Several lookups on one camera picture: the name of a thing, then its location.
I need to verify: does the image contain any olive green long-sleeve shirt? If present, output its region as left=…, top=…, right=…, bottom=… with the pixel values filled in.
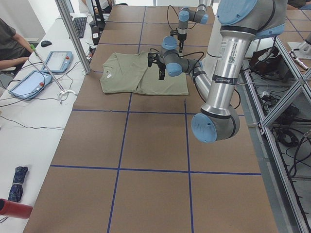
left=100, top=51, right=189, bottom=96

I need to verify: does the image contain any blue teach pendant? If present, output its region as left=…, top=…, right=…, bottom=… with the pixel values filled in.
left=45, top=51, right=73, bottom=74
left=9, top=70, right=52, bottom=100

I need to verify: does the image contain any red water bottle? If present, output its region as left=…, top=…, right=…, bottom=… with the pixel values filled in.
left=0, top=199, right=33, bottom=219

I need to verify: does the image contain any near blue teach pendant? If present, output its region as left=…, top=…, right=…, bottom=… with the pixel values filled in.
left=9, top=70, right=52, bottom=100

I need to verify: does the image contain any brown control box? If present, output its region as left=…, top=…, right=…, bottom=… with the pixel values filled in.
left=249, top=47, right=294, bottom=82

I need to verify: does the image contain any green-tipped metal grabber stick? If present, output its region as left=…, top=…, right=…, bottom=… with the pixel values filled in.
left=30, top=45, right=77, bottom=104

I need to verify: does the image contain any aluminium frame post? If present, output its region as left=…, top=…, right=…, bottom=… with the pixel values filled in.
left=55, top=0, right=91, bottom=74

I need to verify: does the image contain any folded dark blue umbrella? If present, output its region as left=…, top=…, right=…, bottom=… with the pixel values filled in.
left=8, top=166, right=28, bottom=202

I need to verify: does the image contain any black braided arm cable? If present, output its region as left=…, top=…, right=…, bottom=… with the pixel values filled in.
left=166, top=5, right=198, bottom=32
left=148, top=48, right=241, bottom=110

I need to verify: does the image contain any black computer mouse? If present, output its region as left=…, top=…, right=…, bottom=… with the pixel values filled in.
left=40, top=40, right=52, bottom=48

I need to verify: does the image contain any seated person in grey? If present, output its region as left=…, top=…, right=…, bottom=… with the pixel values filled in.
left=0, top=19, right=33, bottom=75

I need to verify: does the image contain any far blue teach pendant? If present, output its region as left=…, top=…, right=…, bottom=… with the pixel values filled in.
left=45, top=51, right=73, bottom=74

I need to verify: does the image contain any black computer keyboard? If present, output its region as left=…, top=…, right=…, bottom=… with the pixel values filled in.
left=73, top=17, right=87, bottom=38

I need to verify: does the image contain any aluminium extrusion frame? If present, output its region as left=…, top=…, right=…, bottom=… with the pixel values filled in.
left=238, top=36, right=311, bottom=233

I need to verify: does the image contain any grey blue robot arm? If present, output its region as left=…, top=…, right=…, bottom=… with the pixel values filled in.
left=148, top=36, right=243, bottom=117
left=159, top=0, right=287, bottom=143

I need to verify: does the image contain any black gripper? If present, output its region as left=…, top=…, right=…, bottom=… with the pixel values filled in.
left=170, top=28, right=187, bottom=52
left=147, top=52, right=166, bottom=80

